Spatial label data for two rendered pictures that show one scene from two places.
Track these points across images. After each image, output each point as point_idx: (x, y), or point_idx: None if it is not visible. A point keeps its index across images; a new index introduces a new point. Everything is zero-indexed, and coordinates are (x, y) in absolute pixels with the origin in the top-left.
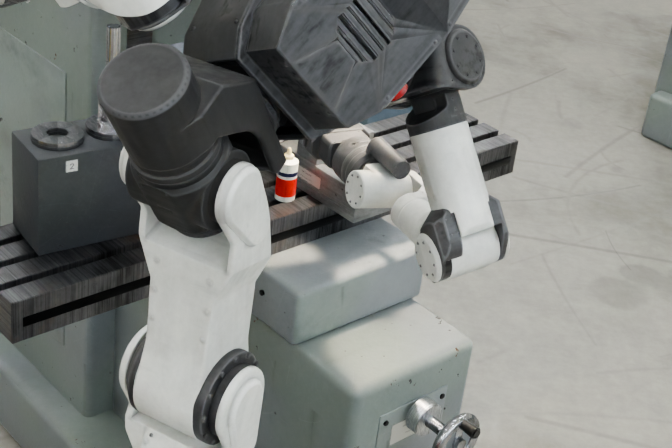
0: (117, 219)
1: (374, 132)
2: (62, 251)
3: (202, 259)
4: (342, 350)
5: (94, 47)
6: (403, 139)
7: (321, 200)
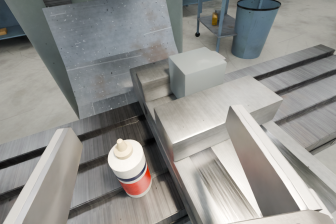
0: None
1: (262, 73)
2: None
3: None
4: None
5: (7, 1)
6: (292, 81)
7: (184, 204)
